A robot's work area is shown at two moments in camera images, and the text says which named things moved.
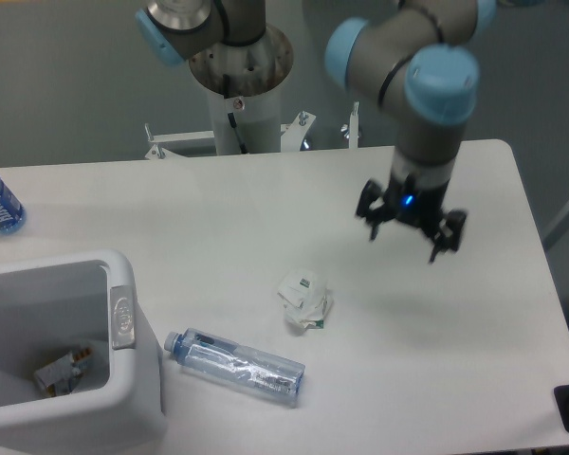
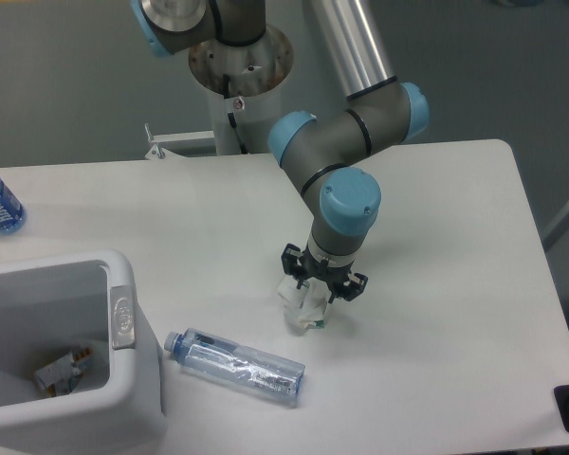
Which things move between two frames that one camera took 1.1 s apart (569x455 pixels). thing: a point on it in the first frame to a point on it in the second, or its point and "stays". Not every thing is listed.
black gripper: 418,206 to 334,276
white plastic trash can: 36,310 stays
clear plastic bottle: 270,375 stays
